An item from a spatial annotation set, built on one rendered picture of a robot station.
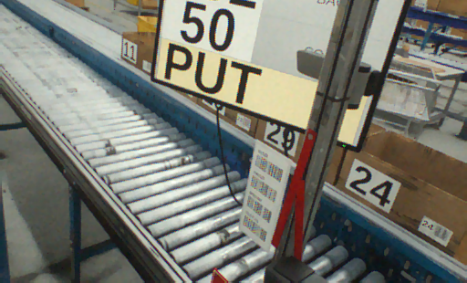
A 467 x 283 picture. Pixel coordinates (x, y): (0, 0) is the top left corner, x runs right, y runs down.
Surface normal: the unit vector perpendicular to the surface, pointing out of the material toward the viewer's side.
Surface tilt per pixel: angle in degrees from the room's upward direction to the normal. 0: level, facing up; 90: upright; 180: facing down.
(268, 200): 90
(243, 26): 86
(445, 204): 90
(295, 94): 86
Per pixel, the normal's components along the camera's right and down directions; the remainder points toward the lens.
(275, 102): -0.46, 0.21
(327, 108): -0.74, 0.15
